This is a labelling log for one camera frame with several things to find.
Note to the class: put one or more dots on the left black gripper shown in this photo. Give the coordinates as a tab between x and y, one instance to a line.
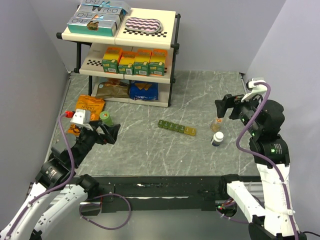
111	132

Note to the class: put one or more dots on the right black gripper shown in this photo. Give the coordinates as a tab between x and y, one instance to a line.
228	101

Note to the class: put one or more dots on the dark white-capped pill bottle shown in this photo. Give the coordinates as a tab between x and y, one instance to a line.
217	138

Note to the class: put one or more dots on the green weekly pill organizer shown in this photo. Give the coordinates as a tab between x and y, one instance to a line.
179	128

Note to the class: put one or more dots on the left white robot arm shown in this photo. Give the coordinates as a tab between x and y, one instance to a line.
36	216

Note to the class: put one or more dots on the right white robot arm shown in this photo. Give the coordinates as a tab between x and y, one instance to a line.
262	119

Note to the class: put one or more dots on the green cylindrical container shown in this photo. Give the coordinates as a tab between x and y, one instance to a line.
105	117

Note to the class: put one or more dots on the clear orange-capped pill bottle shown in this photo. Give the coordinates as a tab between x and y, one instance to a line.
216	124

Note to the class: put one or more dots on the orange honey dijon chip bag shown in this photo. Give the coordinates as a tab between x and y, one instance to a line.
92	104

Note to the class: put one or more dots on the brown chip bag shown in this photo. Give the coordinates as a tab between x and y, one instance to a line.
112	88

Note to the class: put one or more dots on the blue chip bag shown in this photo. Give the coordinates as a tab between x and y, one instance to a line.
143	90

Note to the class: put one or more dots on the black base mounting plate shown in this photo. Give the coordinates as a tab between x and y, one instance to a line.
161	193

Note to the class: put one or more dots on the green orange carton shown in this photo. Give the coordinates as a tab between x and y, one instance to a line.
111	59
126	62
141	62
157	62

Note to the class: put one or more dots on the beige three-tier shelf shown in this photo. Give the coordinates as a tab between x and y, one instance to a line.
91	49

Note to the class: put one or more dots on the wavy patterned pouch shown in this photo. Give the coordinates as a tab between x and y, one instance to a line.
144	25

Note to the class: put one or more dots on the teal snack box front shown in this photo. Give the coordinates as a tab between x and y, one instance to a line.
94	27

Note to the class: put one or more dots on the teal snack box middle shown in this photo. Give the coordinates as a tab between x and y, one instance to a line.
117	17

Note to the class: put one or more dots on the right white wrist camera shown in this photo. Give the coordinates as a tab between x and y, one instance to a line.
255	87

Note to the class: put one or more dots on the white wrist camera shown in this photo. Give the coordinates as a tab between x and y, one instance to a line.
255	87
80	117

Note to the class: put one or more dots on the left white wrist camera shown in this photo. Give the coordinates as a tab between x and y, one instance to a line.
80	117

